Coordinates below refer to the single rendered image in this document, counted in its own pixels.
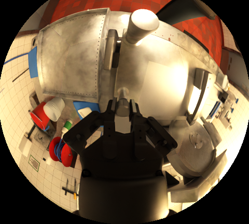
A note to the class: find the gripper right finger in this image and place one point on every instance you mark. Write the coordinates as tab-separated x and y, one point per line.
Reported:
155	130

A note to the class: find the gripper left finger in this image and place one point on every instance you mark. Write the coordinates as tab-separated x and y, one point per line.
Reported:
91	122

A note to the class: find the grey gauge knob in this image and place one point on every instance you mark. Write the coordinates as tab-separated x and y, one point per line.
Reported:
123	105

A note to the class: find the round steel blade cover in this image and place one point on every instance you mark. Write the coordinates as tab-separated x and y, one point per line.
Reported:
192	150

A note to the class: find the steel slicer body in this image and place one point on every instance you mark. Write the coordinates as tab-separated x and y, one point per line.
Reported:
155	76

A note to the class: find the grey slicer carriage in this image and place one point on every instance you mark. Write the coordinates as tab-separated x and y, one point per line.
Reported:
202	87

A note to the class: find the white sponge block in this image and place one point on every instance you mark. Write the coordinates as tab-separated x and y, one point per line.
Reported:
84	112

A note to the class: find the green and white bottle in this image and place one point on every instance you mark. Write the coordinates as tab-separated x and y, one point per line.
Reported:
67	125

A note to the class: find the white plastic jar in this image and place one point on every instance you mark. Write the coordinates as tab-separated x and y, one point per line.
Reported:
54	108

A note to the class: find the red bucket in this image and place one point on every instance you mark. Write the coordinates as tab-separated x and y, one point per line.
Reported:
39	117

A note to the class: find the green framed sign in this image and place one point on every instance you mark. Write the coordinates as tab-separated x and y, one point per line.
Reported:
34	163

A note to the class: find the white cylinder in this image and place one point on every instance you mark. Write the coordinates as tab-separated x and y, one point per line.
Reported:
222	81

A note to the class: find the blue cloth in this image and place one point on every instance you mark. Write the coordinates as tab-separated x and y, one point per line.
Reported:
33	62

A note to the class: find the dark extractor hood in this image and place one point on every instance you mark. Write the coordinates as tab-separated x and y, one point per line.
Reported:
184	8

